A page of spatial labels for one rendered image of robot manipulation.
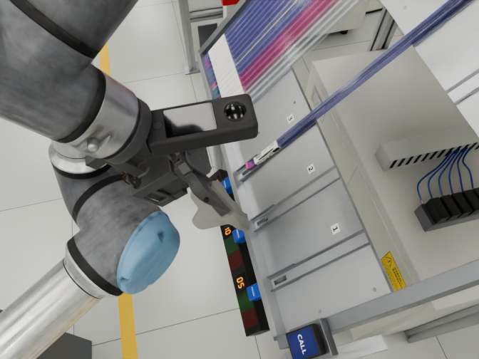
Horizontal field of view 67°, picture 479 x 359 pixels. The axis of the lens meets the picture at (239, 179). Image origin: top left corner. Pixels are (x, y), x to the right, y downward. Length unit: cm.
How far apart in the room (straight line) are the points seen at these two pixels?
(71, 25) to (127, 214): 32
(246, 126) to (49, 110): 18
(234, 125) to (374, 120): 66
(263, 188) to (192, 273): 79
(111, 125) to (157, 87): 159
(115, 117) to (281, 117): 41
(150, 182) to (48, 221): 126
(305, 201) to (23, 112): 43
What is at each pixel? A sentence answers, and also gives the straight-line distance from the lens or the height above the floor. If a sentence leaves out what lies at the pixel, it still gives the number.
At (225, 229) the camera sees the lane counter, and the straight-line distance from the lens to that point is 75.
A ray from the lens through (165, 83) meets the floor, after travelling 194.
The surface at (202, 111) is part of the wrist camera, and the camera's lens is 39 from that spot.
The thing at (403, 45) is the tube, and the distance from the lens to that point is 59.
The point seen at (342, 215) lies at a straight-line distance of 57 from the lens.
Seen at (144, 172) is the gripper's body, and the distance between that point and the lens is 42.
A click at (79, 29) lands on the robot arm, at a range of 30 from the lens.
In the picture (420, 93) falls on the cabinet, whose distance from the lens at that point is 111.
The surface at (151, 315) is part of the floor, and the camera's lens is 140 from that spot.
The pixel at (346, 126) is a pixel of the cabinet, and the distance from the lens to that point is 96.
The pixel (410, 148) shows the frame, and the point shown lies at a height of 66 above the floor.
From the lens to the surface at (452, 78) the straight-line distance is 56.
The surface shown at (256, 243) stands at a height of 73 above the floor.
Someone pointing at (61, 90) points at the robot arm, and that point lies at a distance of 32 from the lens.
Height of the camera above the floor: 134
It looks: 60 degrees down
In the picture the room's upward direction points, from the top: straight up
